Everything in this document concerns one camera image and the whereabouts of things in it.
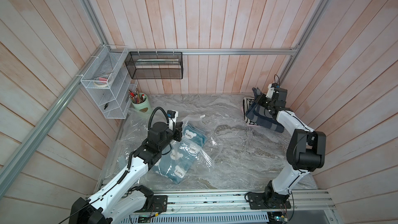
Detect teal blue cloth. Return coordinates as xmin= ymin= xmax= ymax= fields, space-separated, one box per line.
xmin=151 ymin=123 xmax=212 ymax=184

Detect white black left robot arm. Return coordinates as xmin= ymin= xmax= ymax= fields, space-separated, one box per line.
xmin=69 ymin=122 xmax=182 ymax=224

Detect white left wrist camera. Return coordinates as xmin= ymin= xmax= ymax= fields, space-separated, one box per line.
xmin=166 ymin=110 xmax=178 ymax=131

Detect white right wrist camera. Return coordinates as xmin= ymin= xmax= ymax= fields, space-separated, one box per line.
xmin=266 ymin=83 xmax=279 ymax=99

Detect grey navy plaid blanket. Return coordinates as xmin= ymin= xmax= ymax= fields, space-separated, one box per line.
xmin=252 ymin=88 xmax=285 ymax=133

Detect black mesh wall basket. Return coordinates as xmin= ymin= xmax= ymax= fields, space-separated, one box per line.
xmin=124 ymin=51 xmax=184 ymax=80

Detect green pen holder cup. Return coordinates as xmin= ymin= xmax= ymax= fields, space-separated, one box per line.
xmin=131 ymin=93 xmax=152 ymax=114

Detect black white houndstooth blanket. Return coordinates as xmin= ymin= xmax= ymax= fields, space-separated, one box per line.
xmin=243 ymin=97 xmax=259 ymax=126

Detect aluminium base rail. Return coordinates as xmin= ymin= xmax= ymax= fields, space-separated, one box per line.
xmin=153 ymin=190 xmax=335 ymax=215

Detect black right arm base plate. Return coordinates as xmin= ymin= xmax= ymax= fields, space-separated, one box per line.
xmin=245 ymin=192 xmax=291 ymax=210

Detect white tape roll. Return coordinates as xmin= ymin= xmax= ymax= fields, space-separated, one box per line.
xmin=93 ymin=77 xmax=113 ymax=88

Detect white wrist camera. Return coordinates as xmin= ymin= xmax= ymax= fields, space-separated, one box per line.
xmin=266 ymin=83 xmax=279 ymax=99
xmin=166 ymin=110 xmax=178 ymax=131

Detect white wire shelf rack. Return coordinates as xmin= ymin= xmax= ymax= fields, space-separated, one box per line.
xmin=81 ymin=45 xmax=131 ymax=119

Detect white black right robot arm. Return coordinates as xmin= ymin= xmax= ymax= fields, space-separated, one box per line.
xmin=260 ymin=83 xmax=326 ymax=208

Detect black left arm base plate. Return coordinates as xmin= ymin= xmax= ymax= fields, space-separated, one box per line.
xmin=134 ymin=195 xmax=168 ymax=213

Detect clear plastic vacuum bag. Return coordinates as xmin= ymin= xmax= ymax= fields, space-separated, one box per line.
xmin=100 ymin=108 xmax=223 ymax=190

